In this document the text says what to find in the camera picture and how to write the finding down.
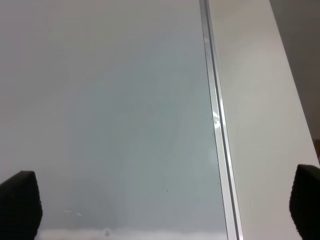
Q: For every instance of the whiteboard with aluminium frame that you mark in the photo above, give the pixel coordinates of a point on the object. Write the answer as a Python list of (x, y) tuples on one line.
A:
[(116, 107)]

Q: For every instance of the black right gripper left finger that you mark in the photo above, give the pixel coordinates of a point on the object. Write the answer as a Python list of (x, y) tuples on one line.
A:
[(20, 207)]

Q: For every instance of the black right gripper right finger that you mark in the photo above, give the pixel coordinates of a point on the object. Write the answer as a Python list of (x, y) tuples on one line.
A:
[(304, 203)]

